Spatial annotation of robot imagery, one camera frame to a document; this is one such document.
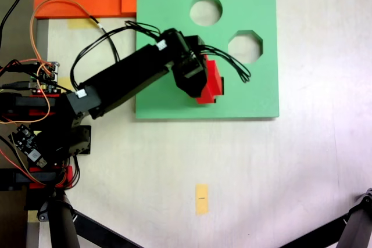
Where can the red cross columnar block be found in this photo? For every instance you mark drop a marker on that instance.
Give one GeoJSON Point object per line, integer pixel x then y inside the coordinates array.
{"type": "Point", "coordinates": [213, 82]}

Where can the green shape sorting board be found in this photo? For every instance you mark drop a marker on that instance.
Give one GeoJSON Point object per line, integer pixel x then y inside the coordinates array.
{"type": "Point", "coordinates": [255, 94]}

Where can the yellow paper label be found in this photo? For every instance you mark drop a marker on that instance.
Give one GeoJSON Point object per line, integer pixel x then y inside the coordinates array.
{"type": "Point", "coordinates": [202, 200]}

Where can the yellow tape strip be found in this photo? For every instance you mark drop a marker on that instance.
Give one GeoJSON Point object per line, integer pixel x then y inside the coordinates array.
{"type": "Point", "coordinates": [80, 23]}

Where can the pale yellow tape piece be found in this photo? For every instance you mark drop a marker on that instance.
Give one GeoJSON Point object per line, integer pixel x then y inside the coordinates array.
{"type": "Point", "coordinates": [64, 84]}

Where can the green circuit board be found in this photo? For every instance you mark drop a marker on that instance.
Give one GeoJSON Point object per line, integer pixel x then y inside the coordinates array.
{"type": "Point", "coordinates": [43, 81]}

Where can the black red table clamp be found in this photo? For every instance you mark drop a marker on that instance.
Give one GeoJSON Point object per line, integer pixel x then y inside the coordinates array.
{"type": "Point", "coordinates": [32, 178]}
{"type": "Point", "coordinates": [26, 104]}

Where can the black tripod brace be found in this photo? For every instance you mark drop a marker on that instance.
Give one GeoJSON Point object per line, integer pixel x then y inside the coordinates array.
{"type": "Point", "coordinates": [101, 233]}
{"type": "Point", "coordinates": [319, 233]}

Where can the black converter board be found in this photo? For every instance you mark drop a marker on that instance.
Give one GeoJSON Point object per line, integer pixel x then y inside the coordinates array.
{"type": "Point", "coordinates": [26, 143]}

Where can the black tripod leg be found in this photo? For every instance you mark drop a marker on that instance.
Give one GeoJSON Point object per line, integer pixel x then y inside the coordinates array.
{"type": "Point", "coordinates": [356, 224]}
{"type": "Point", "coordinates": [62, 230]}

